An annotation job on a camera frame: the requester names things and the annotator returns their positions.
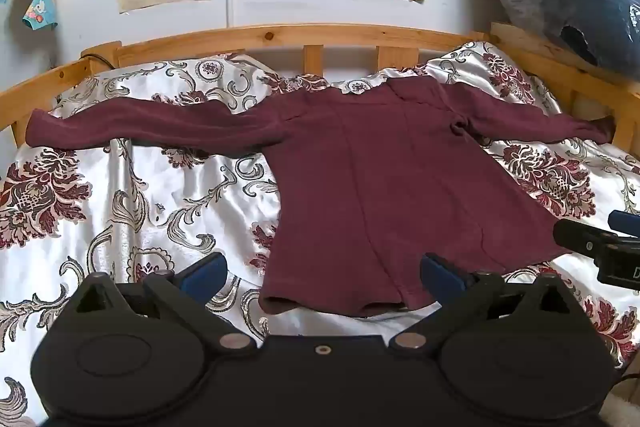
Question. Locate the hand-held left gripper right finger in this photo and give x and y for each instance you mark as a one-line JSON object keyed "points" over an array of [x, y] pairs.
{"points": [[442, 277]]}

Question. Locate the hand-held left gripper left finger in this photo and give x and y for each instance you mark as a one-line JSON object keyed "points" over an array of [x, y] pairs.
{"points": [[202, 274]]}

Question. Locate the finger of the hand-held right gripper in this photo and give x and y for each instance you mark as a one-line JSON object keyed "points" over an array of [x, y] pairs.
{"points": [[625, 222], [582, 234]]}

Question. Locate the maroon long-sleeve sweater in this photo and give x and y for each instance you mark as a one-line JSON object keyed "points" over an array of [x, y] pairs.
{"points": [[380, 187]]}

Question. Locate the floral satin bed sheet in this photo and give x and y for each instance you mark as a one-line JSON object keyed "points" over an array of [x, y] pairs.
{"points": [[165, 207]]}

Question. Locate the wooden bed frame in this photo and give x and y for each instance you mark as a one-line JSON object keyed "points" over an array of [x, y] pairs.
{"points": [[200, 38]]}

